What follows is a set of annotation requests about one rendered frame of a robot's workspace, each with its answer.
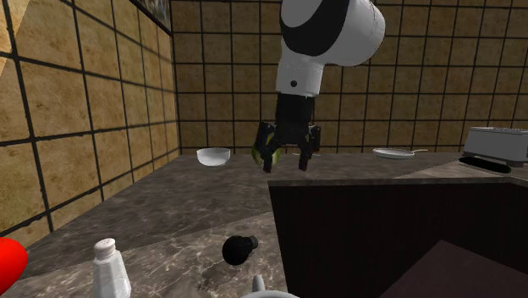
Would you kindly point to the dark framed wall picture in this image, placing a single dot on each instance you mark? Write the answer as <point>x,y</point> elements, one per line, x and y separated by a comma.
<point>156,10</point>

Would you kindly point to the grey toaster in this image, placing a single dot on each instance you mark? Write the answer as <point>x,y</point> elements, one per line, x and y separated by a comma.
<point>497,144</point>

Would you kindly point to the green round fruit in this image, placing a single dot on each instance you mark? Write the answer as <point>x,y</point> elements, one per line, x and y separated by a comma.
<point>275,156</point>

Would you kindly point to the white frying pan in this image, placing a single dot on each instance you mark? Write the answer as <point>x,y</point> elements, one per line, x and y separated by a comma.
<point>392,153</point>

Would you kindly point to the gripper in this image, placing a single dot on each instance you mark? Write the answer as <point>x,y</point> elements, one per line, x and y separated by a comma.
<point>293,119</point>

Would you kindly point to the white salt shaker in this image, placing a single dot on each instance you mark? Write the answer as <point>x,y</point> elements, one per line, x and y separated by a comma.
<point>109,274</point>

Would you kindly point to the red round object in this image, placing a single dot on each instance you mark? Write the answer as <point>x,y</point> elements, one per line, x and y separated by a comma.
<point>11,264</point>

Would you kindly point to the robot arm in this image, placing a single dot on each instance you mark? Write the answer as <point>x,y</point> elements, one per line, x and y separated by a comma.
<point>363,29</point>

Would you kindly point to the white bowl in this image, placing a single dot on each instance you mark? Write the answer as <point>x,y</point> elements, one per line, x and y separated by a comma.
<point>213,157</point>

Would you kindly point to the black light bulb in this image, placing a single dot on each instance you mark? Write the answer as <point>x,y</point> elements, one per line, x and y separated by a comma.
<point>237,251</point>

